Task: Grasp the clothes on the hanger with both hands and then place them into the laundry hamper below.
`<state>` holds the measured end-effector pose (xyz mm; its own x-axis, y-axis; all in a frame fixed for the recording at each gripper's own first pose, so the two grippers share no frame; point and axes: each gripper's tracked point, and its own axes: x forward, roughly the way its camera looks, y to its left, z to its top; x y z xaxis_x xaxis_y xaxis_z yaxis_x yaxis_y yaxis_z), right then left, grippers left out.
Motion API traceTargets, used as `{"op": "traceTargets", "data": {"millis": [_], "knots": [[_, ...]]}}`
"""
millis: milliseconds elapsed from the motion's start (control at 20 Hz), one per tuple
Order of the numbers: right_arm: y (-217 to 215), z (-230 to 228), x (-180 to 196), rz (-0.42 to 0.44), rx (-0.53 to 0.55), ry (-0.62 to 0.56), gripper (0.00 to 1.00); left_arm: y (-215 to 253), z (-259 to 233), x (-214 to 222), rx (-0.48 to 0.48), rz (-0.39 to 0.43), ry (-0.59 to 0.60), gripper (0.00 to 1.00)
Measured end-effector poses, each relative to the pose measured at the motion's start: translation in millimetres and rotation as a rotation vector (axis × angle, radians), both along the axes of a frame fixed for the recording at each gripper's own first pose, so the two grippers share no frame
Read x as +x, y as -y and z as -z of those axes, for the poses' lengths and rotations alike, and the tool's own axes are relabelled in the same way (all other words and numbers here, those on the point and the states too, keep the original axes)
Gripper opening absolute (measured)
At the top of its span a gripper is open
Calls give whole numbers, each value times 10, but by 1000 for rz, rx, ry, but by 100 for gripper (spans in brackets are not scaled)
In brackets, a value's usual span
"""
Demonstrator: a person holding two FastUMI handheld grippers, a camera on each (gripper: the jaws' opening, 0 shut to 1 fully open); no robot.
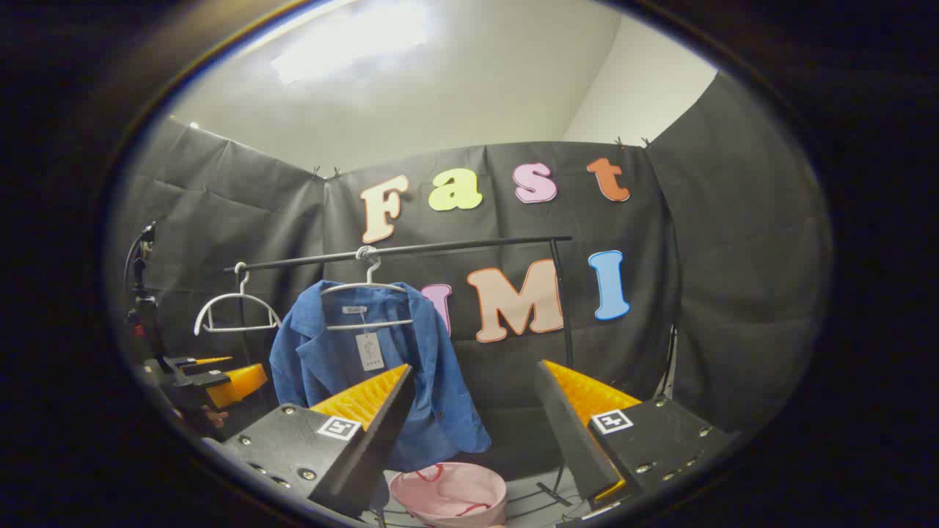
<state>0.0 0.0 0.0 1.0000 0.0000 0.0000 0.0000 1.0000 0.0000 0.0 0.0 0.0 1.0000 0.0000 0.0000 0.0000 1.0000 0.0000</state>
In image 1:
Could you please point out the pink laundry hamper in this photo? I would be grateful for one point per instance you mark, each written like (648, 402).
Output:
(447, 493)

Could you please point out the black camera stand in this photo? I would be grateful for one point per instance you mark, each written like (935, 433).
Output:
(143, 308)

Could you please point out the white clothes hanger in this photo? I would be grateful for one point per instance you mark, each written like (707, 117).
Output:
(242, 329)
(381, 323)

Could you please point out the black backdrop cloth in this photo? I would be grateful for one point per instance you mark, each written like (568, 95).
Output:
(733, 257)

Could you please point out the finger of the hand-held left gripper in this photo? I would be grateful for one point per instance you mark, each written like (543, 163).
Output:
(180, 363)
(238, 385)

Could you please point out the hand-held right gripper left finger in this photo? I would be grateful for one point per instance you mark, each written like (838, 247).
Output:
(381, 447)

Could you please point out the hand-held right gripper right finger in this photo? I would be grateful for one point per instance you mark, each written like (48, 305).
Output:
(568, 440)

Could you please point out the black backdrop stand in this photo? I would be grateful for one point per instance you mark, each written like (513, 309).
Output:
(669, 359)

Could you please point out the black clothes rack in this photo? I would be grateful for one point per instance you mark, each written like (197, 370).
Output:
(455, 247)

